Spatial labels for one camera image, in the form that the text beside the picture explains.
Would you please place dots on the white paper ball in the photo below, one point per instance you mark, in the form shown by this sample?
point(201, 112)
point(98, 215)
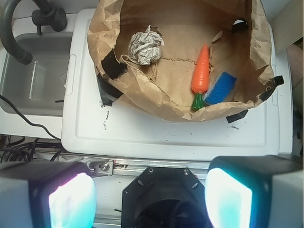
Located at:
point(145, 47)

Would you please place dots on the brown paper bag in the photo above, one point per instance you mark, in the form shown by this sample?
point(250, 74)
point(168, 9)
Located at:
point(235, 31)

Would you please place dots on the grey toy sink basin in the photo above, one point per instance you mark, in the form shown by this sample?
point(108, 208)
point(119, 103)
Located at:
point(39, 87)

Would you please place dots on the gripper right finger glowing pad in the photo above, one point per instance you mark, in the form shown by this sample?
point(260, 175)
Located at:
point(255, 191)

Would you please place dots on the aluminium extrusion rail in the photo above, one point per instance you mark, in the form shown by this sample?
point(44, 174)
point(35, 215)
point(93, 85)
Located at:
point(135, 166)

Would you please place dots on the blue sponge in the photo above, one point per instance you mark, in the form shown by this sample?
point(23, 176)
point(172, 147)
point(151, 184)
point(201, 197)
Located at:
point(220, 89)

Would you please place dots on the orange toy carrot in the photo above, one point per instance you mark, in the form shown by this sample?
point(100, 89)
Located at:
point(200, 78)

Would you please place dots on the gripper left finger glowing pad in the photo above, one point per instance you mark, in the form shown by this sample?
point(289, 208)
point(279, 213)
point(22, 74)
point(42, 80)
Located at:
point(46, 195)

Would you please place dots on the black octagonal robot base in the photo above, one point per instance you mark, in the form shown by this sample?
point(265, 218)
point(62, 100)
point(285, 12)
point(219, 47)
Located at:
point(165, 198)

